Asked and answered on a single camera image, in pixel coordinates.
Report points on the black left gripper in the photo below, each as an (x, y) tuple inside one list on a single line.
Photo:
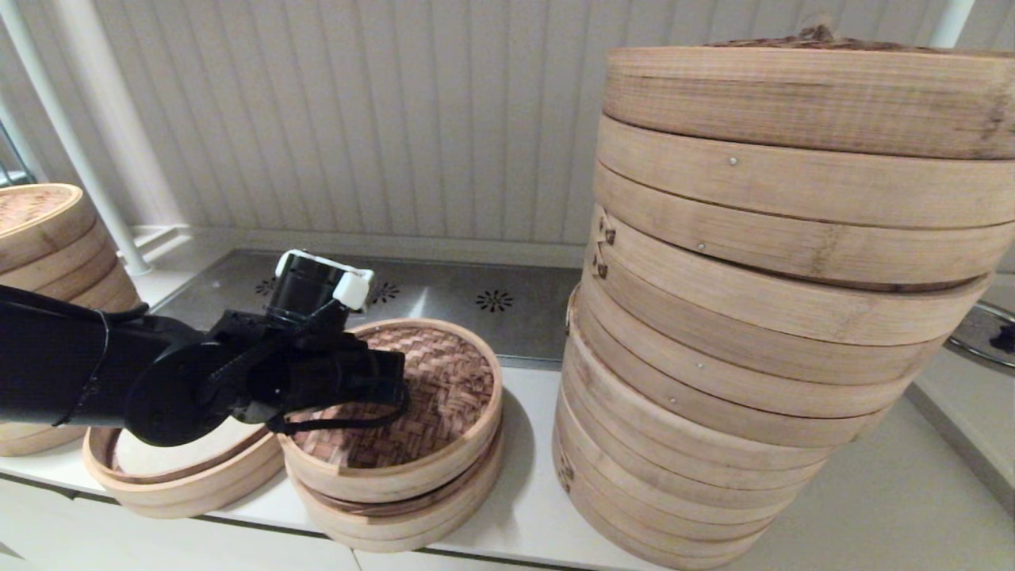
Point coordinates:
[(349, 377)]

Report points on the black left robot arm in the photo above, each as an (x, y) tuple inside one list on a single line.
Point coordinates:
[(63, 365)]

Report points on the large bamboo steamer basket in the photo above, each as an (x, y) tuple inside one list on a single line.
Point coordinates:
[(674, 460), (658, 531), (753, 317), (793, 205), (714, 388)]

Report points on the large woven bamboo steamer lid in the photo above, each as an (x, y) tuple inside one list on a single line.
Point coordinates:
[(793, 99)]

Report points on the perforated stainless steel plate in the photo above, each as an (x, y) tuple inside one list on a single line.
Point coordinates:
[(515, 333)]

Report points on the white cabinet front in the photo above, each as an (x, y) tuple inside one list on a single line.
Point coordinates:
[(119, 547)]

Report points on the thick white column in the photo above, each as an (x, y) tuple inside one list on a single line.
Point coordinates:
[(120, 127)]

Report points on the thin white round pole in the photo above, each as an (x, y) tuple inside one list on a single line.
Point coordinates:
[(77, 151), (951, 22)]

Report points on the round metal pan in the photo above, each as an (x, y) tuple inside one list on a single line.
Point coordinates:
[(977, 333)]

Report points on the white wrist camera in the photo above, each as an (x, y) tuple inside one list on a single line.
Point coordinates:
[(351, 289)]

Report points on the grey metal frame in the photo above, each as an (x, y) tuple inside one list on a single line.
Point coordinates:
[(9, 168)]

